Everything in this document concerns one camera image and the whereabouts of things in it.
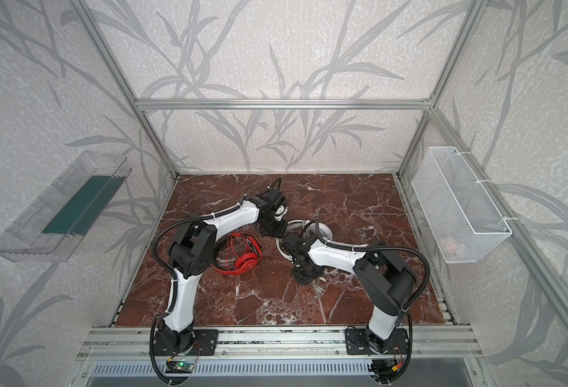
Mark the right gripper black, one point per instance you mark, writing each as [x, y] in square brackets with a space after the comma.
[303, 273]

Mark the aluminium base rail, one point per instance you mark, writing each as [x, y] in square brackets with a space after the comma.
[280, 342]

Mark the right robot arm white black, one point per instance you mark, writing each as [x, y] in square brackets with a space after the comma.
[393, 277]

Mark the red black headphones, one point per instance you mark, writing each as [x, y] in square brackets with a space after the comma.
[244, 252]

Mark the pink object in basket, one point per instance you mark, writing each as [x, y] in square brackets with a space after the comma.
[451, 247]

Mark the white headphones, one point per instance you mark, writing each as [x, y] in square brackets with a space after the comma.
[296, 226]

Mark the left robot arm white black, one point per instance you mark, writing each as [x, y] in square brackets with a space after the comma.
[186, 249]

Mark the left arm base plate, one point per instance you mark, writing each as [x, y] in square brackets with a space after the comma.
[202, 342]

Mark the clear plastic wall tray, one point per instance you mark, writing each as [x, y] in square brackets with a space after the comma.
[52, 227]

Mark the white wire mesh basket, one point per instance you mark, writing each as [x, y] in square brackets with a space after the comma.
[456, 204]

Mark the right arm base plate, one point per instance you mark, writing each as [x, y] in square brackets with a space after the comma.
[361, 341]

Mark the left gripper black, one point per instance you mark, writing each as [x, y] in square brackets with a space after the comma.
[271, 227]

